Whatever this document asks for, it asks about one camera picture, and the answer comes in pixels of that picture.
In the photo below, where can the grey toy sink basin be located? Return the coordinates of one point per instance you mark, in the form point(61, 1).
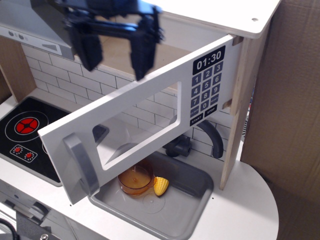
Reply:
point(171, 216)

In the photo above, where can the black toy stovetop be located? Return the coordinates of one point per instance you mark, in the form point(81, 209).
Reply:
point(20, 143)

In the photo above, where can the white toy microwave door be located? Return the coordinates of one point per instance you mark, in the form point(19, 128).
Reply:
point(92, 145)

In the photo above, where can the white wooden microwave cabinet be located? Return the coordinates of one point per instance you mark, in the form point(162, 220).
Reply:
point(191, 24)

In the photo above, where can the dark grey toy faucet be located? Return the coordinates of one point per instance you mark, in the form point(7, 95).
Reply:
point(182, 145)

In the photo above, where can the grey range hood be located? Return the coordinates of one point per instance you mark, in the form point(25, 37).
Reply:
point(37, 23)

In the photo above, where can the yellow toy corn cob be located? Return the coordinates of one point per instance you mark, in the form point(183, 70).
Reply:
point(160, 185)

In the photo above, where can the brown cardboard box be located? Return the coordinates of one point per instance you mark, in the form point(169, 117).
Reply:
point(282, 141)

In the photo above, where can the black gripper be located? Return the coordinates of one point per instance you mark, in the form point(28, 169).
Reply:
point(86, 19)

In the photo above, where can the grey oven knob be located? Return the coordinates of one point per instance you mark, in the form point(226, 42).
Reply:
point(38, 211)

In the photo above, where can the orange transparent toy pot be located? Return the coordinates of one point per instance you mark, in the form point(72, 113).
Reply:
point(137, 179)

